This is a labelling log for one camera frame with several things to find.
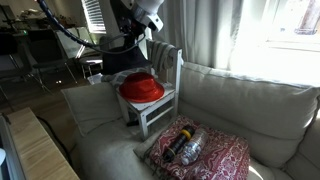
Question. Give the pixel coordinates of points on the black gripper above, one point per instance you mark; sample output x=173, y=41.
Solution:
x=134, y=36

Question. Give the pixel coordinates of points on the red brimmed hat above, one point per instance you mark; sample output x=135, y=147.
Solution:
x=141, y=87

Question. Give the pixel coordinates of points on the small white wooden chair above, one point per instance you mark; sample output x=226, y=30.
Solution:
x=150, y=105

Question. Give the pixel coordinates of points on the black office chair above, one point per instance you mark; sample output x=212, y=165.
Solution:
x=6, y=43
x=43, y=50

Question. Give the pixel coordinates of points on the grey striped towel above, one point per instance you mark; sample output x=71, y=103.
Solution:
x=163, y=60

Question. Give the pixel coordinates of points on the white window blind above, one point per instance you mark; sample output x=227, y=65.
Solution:
x=93, y=16

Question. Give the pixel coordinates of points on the grey white patterned pillow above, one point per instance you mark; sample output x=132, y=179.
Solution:
x=116, y=80

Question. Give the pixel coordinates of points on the white round stool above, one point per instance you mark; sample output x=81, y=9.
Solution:
x=90, y=61

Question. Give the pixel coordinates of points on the white curtain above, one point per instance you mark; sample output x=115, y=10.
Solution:
x=200, y=30

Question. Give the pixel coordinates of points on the beige throw pillow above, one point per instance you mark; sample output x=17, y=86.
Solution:
x=91, y=105

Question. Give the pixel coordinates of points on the small black object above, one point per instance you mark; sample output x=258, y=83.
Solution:
x=133, y=123

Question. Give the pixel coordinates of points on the dark cluttered desk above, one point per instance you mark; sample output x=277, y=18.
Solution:
x=33, y=20

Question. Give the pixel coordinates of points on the small beige cushion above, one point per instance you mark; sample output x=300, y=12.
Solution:
x=145, y=150

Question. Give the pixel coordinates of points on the black and yellow bottle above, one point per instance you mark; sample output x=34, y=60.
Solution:
x=178, y=143

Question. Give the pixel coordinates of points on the clear plastic water bottle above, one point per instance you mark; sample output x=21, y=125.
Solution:
x=193, y=148

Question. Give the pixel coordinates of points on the beige fabric sofa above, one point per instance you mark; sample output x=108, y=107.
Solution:
x=250, y=106

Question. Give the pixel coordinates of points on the red patterned cushion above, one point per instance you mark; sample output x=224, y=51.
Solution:
x=220, y=156

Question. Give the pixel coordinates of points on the light wooden table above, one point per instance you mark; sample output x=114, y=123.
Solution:
x=36, y=150

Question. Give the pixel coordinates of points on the white rounded lamp head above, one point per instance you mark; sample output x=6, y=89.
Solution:
x=2, y=156

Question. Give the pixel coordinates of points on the window frame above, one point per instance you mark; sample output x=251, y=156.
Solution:
x=293, y=41

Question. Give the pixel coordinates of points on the metal rail frame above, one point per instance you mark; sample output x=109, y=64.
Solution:
x=11, y=156

